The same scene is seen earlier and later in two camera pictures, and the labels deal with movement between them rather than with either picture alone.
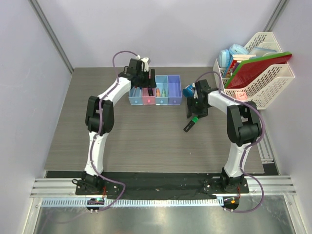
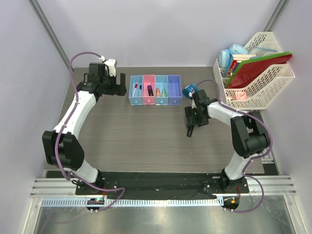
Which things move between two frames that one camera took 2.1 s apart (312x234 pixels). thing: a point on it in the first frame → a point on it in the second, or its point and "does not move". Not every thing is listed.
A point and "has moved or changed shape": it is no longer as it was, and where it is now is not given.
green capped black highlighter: x=194 y=120 has moved or changed shape
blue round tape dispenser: x=189 y=91 does not move
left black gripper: x=149 y=83 → x=117 y=89
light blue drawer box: x=162 y=90 does not move
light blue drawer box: x=135 y=96 does not move
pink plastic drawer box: x=147 y=99 does not move
